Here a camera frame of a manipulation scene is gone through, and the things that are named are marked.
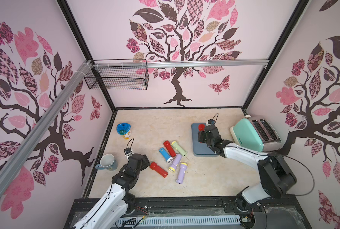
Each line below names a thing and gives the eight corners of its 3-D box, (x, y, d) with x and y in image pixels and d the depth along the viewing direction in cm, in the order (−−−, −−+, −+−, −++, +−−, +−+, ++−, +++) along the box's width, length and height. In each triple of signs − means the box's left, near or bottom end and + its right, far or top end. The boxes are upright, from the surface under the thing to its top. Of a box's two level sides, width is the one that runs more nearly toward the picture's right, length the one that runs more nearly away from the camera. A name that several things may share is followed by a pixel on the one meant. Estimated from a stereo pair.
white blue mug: (102, 173, 87) (95, 166, 79) (106, 161, 92) (99, 154, 84) (118, 173, 87) (113, 166, 79) (121, 161, 92) (116, 154, 84)
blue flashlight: (169, 164, 90) (169, 163, 87) (157, 152, 95) (157, 150, 93) (174, 161, 91) (174, 159, 89) (162, 148, 97) (161, 146, 95)
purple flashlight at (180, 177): (175, 182, 83) (175, 180, 81) (181, 163, 91) (181, 161, 88) (182, 184, 83) (182, 183, 80) (187, 165, 90) (187, 163, 87)
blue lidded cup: (119, 140, 103) (114, 132, 94) (122, 131, 108) (117, 122, 99) (131, 140, 103) (127, 132, 94) (133, 131, 108) (129, 122, 99)
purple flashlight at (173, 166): (168, 169, 87) (168, 168, 86) (177, 153, 94) (177, 152, 93) (174, 173, 86) (174, 171, 84) (182, 156, 93) (182, 155, 91)
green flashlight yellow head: (183, 157, 93) (183, 155, 91) (170, 144, 99) (170, 143, 97) (187, 153, 94) (188, 151, 92) (174, 141, 101) (174, 139, 99)
